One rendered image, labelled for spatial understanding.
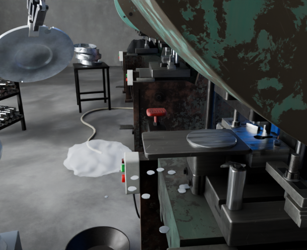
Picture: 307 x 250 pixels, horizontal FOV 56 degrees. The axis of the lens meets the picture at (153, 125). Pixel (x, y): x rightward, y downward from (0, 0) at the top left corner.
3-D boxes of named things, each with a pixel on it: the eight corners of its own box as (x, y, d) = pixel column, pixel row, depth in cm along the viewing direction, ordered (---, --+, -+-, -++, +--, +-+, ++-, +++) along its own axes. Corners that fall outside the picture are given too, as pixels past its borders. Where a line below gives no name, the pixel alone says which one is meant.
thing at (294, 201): (299, 227, 53) (309, 178, 50) (259, 180, 69) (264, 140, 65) (330, 225, 54) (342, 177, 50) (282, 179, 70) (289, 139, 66)
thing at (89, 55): (78, 113, 351) (72, 45, 324) (76, 103, 391) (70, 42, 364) (111, 110, 362) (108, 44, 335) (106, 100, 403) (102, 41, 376)
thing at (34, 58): (-22, 80, 100) (-23, 78, 101) (55, 84, 121) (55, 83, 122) (2, 17, 83) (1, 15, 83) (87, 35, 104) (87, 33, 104)
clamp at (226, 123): (233, 150, 85) (236, 117, 81) (215, 130, 101) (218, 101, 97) (253, 149, 85) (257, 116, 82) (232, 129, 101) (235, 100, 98)
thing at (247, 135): (250, 167, 69) (253, 150, 67) (228, 142, 83) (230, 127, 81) (286, 165, 70) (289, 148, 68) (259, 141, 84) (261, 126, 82)
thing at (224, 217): (227, 247, 57) (230, 222, 55) (183, 150, 99) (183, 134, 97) (369, 236, 60) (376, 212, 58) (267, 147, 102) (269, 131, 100)
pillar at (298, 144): (295, 169, 68) (306, 112, 63) (290, 164, 70) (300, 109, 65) (304, 168, 68) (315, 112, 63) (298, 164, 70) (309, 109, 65)
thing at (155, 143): (145, 203, 70) (145, 152, 65) (142, 174, 83) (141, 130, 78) (246, 197, 72) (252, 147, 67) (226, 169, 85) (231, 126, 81)
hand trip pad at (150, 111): (147, 133, 103) (147, 112, 101) (146, 127, 109) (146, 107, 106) (167, 132, 104) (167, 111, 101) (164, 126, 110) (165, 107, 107)
